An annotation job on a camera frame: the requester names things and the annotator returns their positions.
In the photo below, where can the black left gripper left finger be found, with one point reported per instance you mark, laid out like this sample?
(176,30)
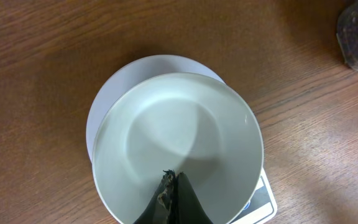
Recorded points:
(162,206)

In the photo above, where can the white digital kitchen scale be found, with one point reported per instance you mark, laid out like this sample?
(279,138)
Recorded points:
(262,206)

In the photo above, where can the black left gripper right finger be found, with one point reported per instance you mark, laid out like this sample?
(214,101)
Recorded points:
(189,209)

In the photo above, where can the white round bowl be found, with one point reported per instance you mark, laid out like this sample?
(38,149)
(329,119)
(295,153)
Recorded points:
(184,122)

